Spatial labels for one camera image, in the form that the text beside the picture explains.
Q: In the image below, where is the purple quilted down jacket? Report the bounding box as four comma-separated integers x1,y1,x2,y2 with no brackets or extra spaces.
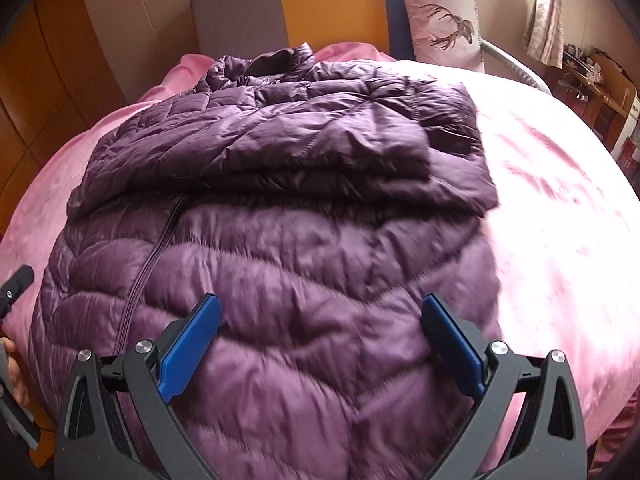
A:
28,47,500,479

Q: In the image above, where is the pink duvet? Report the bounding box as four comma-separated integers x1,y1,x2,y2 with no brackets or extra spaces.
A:
2,46,639,442

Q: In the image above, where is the white deer print pillow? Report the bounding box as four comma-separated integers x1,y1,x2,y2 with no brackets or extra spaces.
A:
404,0,485,73

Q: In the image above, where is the person's left hand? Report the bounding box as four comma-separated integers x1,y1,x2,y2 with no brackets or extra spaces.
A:
1,337,29,408

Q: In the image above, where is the wooden desk with clutter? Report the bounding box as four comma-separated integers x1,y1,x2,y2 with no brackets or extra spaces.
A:
546,44,639,165

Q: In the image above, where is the grey bed frame edge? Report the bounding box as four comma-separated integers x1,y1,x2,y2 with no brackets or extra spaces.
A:
480,39,551,96

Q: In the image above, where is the pink patterned right curtain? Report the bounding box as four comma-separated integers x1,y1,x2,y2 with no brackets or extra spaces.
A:
524,0,564,68

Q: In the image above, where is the grey yellow blue headboard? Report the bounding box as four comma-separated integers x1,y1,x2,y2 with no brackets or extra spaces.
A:
191,0,416,61

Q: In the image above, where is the brown wooden wardrobe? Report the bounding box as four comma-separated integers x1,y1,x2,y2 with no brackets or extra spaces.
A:
1,0,126,231

